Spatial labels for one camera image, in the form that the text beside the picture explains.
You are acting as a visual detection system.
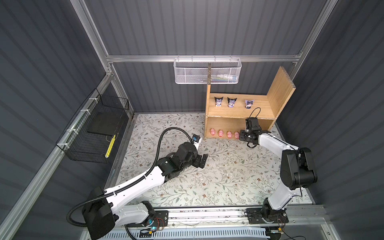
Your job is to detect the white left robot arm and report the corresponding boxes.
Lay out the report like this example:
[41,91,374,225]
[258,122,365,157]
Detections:
[82,142,209,240]

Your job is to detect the black corrugated cable conduit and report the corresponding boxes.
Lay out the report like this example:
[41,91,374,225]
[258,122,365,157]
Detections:
[66,127,194,227]

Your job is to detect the white wire mesh basket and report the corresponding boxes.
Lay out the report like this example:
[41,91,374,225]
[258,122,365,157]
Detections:
[173,58,242,85]

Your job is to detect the purple black cat figurine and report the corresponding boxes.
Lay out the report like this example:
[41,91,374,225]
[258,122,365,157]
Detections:
[214,97,224,107]
[245,100,255,110]
[228,98,237,108]

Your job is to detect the yellow marker pen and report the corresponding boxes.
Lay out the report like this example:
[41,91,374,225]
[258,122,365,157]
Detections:
[105,135,116,159]

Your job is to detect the white vented cover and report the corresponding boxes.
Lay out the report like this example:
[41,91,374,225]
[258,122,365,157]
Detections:
[102,227,271,240]

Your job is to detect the black wire basket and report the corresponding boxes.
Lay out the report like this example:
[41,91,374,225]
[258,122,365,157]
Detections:
[56,90,131,164]

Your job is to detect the wooden shelf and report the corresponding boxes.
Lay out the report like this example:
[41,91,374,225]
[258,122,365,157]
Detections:
[204,66,296,140]

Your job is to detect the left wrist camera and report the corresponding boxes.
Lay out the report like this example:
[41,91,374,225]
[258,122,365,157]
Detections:
[192,134,202,150]

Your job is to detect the pink pig toy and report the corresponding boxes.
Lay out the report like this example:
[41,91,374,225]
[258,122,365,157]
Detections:
[218,130,224,138]
[210,128,217,136]
[234,132,240,140]
[227,131,233,139]

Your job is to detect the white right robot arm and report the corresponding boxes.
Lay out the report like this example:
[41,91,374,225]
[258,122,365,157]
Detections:
[239,117,318,216]

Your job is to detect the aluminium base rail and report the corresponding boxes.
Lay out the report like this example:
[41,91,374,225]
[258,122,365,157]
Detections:
[154,205,330,228]

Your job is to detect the items in mesh basket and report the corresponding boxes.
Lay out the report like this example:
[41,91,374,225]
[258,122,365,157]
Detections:
[197,74,239,84]

